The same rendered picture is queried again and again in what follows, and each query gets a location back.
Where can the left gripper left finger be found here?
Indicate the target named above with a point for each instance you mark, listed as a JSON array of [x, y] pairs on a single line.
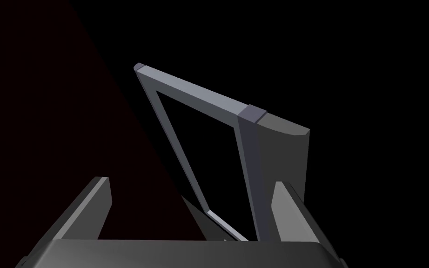
[[84, 212]]

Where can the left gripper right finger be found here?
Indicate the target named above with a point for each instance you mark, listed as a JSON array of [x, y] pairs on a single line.
[[292, 219]]

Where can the grey framed cupboard door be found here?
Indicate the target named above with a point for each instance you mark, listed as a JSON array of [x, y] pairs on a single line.
[[199, 93]]

